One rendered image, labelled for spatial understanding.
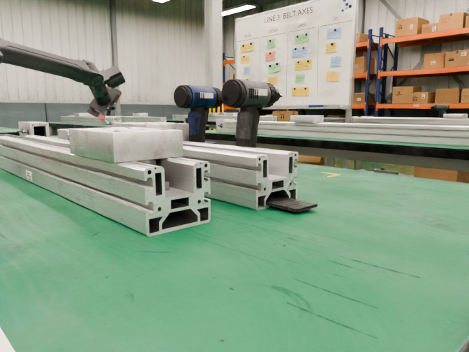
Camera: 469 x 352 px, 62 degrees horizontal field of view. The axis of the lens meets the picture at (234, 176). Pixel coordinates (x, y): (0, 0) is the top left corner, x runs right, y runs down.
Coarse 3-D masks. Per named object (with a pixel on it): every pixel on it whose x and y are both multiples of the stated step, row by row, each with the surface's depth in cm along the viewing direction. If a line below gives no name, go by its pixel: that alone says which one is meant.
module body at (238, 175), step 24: (192, 144) 83; (216, 144) 81; (216, 168) 66; (240, 168) 62; (264, 168) 61; (288, 168) 64; (216, 192) 67; (240, 192) 63; (264, 192) 61; (288, 192) 65
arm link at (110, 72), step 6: (114, 66) 143; (102, 72) 141; (108, 72) 141; (114, 72) 141; (120, 72) 142; (96, 78) 134; (108, 78) 140; (114, 78) 143; (120, 78) 143; (96, 84) 136; (102, 84) 138; (114, 84) 143; (120, 84) 145; (96, 90) 139
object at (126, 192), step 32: (0, 160) 104; (32, 160) 81; (64, 160) 70; (96, 160) 57; (160, 160) 57; (192, 160) 54; (64, 192) 68; (96, 192) 59; (128, 192) 50; (160, 192) 49; (192, 192) 52; (128, 224) 51; (160, 224) 49; (192, 224) 52
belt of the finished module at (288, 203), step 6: (270, 198) 65; (276, 198) 65; (282, 198) 65; (288, 198) 65; (270, 204) 61; (276, 204) 61; (282, 204) 61; (288, 204) 61; (294, 204) 61; (300, 204) 61; (306, 204) 61; (312, 204) 61; (294, 210) 58; (300, 210) 58
